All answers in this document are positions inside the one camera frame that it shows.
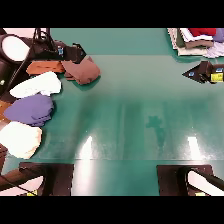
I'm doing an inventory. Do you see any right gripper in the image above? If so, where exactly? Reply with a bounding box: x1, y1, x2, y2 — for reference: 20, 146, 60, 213
182, 60, 215, 85

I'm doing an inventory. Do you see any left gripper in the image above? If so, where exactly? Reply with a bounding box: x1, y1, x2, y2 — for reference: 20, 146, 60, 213
62, 42, 88, 65

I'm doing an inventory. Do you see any brown garment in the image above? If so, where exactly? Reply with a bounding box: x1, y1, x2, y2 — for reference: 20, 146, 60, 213
184, 39, 215, 50
60, 56, 102, 86

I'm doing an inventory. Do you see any beige garment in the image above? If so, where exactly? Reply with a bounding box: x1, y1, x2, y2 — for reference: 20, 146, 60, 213
167, 27, 208, 57

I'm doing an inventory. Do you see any pale lilac garment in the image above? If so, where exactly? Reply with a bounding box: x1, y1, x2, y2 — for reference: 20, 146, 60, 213
202, 41, 224, 60

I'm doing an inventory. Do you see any folded brown garment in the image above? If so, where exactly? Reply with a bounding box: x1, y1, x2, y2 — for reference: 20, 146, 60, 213
184, 39, 215, 50

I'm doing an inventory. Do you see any orange garment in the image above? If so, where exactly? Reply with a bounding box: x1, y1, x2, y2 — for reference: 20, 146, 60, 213
26, 60, 66, 77

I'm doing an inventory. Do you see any folded white garment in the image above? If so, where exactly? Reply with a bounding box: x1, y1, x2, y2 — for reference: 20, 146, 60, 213
179, 27, 215, 43

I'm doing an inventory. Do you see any dark green garment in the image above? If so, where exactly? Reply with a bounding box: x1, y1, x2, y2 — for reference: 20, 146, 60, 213
175, 27, 187, 49

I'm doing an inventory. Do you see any red garment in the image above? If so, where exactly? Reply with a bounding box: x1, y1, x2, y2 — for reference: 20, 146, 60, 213
188, 27, 218, 38

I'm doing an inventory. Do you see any lavender garment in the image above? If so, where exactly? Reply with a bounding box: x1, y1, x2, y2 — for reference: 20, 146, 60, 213
212, 27, 224, 44

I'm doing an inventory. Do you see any purple garment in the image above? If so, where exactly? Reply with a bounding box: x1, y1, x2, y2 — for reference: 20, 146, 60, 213
3, 93, 56, 128

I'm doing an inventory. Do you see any cream garment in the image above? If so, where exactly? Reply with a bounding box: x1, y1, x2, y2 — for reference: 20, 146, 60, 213
0, 121, 44, 160

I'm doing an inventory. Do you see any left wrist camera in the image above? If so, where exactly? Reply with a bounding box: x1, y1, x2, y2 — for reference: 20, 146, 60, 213
33, 27, 52, 44

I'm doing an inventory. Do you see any black cable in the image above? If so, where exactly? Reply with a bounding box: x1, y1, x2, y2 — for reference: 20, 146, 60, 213
4, 42, 36, 90
0, 174, 38, 195

